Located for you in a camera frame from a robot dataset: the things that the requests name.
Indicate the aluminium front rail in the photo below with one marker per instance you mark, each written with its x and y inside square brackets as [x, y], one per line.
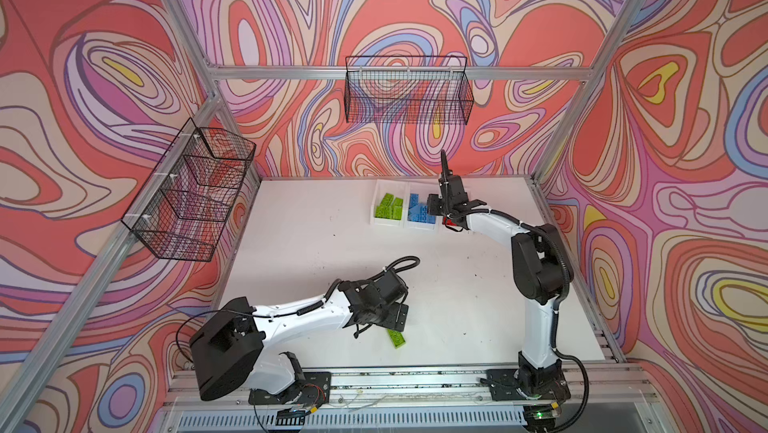
[441, 385]

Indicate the black wire basket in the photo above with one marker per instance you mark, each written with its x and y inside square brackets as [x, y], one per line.
[407, 89]
[184, 206]

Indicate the white vented cable duct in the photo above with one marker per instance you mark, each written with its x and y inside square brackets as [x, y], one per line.
[353, 420]

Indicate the left black wire basket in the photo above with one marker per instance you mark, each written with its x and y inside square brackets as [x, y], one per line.
[184, 206]

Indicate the green lego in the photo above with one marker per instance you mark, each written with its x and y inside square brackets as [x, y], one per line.
[397, 209]
[381, 212]
[397, 339]
[387, 200]

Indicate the back black wire basket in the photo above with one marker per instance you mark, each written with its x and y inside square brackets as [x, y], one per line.
[407, 89]

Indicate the left white plastic bin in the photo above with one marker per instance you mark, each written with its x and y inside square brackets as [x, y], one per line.
[383, 186]

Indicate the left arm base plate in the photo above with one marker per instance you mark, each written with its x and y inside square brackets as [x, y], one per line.
[312, 390]

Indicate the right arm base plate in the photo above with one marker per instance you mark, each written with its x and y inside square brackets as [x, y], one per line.
[525, 384]

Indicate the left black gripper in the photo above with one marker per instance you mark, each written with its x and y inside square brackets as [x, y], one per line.
[394, 323]

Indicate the right white plastic bin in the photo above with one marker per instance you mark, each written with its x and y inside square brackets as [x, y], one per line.
[455, 205]

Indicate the middle white plastic bin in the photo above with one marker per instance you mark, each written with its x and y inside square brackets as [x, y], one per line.
[424, 190]

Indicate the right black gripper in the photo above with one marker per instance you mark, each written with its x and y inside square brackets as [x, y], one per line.
[433, 201]

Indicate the white plastic bin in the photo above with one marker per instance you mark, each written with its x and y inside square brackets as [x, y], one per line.
[424, 190]
[383, 186]
[455, 205]

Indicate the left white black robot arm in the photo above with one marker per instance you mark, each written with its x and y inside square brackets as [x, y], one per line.
[242, 345]

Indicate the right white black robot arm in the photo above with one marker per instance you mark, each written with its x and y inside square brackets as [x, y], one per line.
[542, 274]

